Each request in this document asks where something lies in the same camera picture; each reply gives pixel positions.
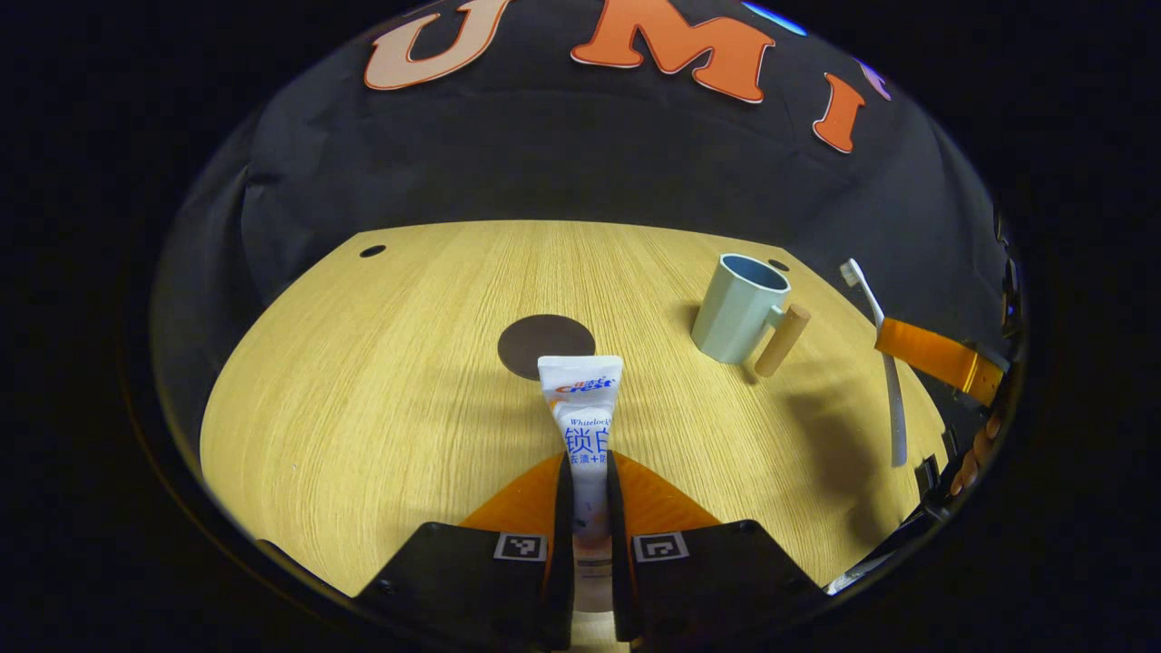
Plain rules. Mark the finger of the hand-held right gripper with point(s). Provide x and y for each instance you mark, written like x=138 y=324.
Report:
x=925 y=354

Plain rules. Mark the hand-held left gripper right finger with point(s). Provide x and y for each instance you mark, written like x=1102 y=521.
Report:
x=621 y=580

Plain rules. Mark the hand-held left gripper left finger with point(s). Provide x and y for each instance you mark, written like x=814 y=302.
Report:
x=562 y=580

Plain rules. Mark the white toothbrush blue bristles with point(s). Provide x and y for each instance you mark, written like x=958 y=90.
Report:
x=893 y=399

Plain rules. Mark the white toothpaste tube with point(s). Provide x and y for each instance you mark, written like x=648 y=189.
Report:
x=585 y=426

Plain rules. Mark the round brown coaster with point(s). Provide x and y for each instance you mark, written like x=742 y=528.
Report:
x=535 y=340

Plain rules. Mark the black backdrop cloth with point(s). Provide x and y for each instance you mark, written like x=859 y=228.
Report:
x=544 y=154

